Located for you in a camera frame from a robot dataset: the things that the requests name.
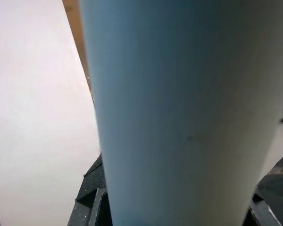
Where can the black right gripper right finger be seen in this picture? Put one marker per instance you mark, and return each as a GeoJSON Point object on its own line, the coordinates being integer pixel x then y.
{"type": "Point", "coordinates": [278, 193]}

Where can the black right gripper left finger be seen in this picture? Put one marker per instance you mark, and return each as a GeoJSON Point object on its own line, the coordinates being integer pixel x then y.
{"type": "Point", "coordinates": [89, 188]}

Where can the white plastic table leg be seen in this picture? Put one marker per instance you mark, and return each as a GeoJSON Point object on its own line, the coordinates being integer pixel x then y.
{"type": "Point", "coordinates": [179, 106]}

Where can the beige wooden door frame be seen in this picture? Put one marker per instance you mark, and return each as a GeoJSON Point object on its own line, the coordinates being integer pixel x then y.
{"type": "Point", "coordinates": [79, 35]}

